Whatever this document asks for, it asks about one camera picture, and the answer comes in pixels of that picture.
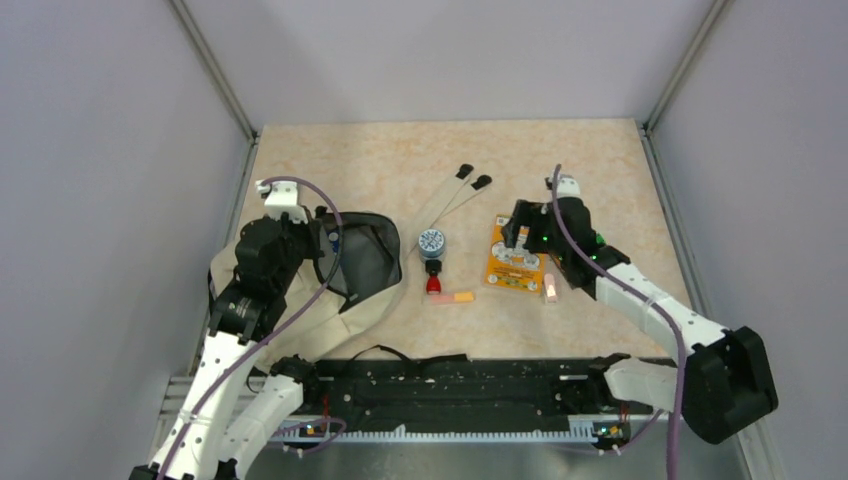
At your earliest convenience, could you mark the orange activity book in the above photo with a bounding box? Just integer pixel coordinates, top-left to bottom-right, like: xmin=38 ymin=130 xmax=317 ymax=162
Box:
xmin=482 ymin=214 xmax=546 ymax=295

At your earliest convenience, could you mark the cream canvas backpack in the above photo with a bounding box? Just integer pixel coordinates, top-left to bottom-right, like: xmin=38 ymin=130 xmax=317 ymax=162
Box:
xmin=208 ymin=162 xmax=494 ymax=372

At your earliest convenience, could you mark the blue illustrated book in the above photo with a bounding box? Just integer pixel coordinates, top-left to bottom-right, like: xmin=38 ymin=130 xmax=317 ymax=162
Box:
xmin=328 ymin=228 xmax=343 ymax=254

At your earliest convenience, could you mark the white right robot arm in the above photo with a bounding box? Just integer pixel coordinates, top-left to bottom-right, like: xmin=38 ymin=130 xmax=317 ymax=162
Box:
xmin=501 ymin=197 xmax=779 ymax=445

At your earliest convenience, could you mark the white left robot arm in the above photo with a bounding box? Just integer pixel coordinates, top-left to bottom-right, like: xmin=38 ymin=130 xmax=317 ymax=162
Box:
xmin=130 ymin=214 xmax=323 ymax=479

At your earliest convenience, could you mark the orange pink highlighter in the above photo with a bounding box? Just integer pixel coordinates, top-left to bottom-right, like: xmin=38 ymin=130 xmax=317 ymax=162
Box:
xmin=427 ymin=291 xmax=475 ymax=305

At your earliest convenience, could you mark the red black glue bottle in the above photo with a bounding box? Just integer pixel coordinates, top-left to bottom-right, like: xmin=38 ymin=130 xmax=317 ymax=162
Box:
xmin=424 ymin=259 xmax=442 ymax=295

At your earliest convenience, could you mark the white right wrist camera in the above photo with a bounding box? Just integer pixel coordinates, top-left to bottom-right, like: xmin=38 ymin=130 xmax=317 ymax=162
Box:
xmin=546 ymin=174 xmax=581 ymax=199

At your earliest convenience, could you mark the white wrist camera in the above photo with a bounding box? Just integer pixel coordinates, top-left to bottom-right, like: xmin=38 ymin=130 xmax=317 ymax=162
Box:
xmin=255 ymin=179 xmax=309 ymax=224
xmin=546 ymin=174 xmax=581 ymax=199

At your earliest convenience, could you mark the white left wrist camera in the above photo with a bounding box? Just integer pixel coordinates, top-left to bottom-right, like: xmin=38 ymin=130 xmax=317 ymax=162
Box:
xmin=255 ymin=179 xmax=309 ymax=224

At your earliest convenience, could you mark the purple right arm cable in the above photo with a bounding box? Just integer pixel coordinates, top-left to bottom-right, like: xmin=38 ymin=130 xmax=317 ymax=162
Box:
xmin=549 ymin=164 xmax=688 ymax=480

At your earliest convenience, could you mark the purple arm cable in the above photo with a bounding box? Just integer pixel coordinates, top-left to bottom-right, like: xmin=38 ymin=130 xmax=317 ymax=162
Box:
xmin=155 ymin=175 xmax=346 ymax=480
xmin=549 ymin=164 xmax=688 ymax=480

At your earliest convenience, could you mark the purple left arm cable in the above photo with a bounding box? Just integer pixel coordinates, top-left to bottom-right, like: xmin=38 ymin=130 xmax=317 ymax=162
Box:
xmin=155 ymin=175 xmax=346 ymax=480

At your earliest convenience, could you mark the aluminium frame rail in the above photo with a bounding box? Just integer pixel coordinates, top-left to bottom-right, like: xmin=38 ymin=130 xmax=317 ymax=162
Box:
xmin=142 ymin=0 xmax=260 ymax=480

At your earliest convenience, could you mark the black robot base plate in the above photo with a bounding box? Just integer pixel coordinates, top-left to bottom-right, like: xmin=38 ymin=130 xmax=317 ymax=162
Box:
xmin=270 ymin=355 xmax=653 ymax=434

